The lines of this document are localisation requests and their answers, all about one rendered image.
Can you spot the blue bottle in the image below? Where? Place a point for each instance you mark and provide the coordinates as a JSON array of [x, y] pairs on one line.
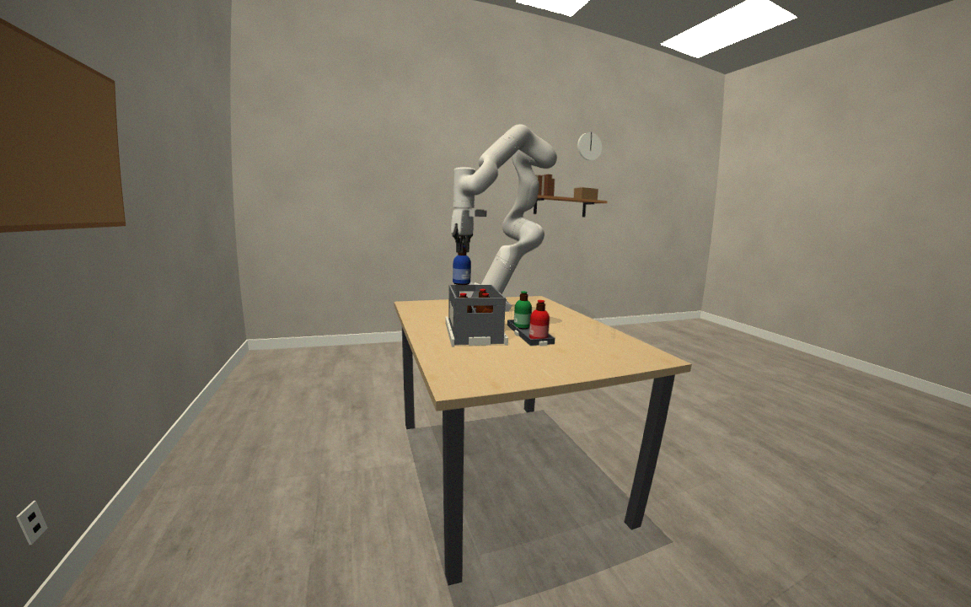
[[462, 269]]

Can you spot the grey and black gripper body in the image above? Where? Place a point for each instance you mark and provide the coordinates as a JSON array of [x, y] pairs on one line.
[[464, 221]]

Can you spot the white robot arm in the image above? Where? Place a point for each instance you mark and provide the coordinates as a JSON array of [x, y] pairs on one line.
[[467, 184]]

